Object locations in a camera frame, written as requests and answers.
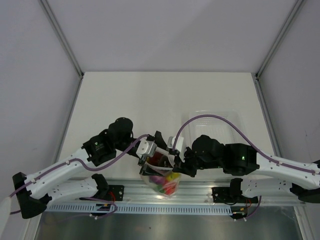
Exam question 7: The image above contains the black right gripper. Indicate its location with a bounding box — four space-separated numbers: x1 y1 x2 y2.
173 146 223 178

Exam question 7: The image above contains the yellow toy banana bunch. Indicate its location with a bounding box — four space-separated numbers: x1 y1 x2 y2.
165 172 181 182

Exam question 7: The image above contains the red toy tomato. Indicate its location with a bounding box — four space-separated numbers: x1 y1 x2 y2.
163 182 177 196

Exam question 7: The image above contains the clear zip top bag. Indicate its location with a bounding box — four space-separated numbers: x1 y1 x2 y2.
139 148 181 198

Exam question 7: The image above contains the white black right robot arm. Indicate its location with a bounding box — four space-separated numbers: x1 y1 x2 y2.
167 135 320 204

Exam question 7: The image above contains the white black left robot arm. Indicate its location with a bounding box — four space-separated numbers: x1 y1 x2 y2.
11 117 167 219

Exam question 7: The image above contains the white perforated plastic basket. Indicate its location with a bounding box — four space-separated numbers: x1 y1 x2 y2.
182 110 246 147

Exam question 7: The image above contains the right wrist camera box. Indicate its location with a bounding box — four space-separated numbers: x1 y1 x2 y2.
167 136 185 156

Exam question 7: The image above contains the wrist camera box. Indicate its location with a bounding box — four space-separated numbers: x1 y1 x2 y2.
136 140 157 158
167 136 185 156

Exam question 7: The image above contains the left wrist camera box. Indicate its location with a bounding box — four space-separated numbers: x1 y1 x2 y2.
136 140 157 158

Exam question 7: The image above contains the silver aluminium front rail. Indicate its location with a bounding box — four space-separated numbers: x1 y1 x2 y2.
107 176 302 205

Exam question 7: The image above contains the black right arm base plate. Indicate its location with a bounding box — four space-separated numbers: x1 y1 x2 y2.
211 187 259 206

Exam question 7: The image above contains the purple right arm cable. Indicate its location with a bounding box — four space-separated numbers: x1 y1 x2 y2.
172 114 320 176

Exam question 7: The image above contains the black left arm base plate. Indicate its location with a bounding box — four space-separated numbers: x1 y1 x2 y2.
105 185 125 202

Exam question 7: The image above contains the white slotted cable duct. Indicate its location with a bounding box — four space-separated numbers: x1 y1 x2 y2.
46 202 232 216

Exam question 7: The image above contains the left aluminium frame post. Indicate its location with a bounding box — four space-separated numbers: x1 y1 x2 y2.
37 0 84 78

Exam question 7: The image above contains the aluminium frame post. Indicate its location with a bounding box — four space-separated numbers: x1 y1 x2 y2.
254 0 307 78
37 0 84 78

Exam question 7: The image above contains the right aluminium frame post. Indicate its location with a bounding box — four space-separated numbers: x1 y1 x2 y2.
254 0 307 78

